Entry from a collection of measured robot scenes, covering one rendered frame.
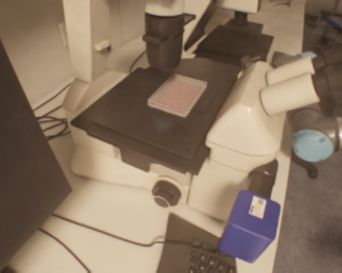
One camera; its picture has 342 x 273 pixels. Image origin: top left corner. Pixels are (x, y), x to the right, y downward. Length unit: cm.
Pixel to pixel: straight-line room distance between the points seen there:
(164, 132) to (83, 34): 25
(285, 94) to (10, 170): 37
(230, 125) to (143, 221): 30
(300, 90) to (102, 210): 46
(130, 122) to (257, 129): 23
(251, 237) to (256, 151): 13
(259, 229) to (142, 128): 26
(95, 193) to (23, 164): 31
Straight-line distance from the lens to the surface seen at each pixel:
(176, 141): 41
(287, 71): 43
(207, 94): 53
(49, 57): 97
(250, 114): 35
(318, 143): 64
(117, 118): 47
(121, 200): 59
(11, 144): 30
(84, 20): 50
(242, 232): 34
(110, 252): 54
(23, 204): 35
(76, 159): 64
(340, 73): 36
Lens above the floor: 125
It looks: 43 degrees down
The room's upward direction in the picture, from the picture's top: 3 degrees clockwise
